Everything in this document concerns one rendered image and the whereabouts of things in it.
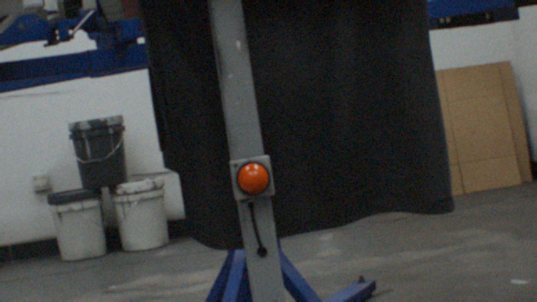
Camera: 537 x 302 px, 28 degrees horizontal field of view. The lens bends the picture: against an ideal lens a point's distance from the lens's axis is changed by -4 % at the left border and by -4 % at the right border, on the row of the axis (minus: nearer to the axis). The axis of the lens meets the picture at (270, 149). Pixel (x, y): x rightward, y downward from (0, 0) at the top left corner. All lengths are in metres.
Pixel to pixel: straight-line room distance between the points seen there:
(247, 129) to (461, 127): 5.11
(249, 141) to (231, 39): 0.13
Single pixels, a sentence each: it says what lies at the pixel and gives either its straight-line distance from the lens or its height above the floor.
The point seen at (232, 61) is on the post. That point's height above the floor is 0.80.
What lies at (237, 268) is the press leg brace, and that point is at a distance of 2.95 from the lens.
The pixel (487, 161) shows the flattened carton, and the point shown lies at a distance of 6.48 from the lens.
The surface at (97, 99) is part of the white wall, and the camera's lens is 6.31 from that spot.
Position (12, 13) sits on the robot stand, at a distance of 1.39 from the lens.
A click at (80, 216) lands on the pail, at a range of 5.96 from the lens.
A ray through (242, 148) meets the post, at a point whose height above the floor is 0.69.
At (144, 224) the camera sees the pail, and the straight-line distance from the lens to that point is 5.98.
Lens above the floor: 0.75
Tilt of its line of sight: 3 degrees down
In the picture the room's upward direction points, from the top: 9 degrees counter-clockwise
